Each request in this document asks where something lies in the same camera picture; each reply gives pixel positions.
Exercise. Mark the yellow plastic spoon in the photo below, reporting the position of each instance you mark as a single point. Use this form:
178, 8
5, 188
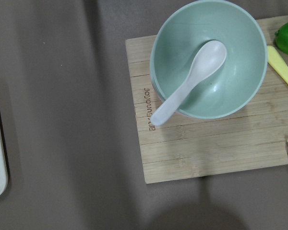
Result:
277, 63

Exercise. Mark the white plastic spoon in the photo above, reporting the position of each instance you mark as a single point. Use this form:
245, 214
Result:
206, 62

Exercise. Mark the bamboo cutting board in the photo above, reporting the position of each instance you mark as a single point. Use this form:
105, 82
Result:
253, 137

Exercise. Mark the mint green bowl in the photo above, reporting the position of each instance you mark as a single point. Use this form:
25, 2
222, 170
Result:
185, 32

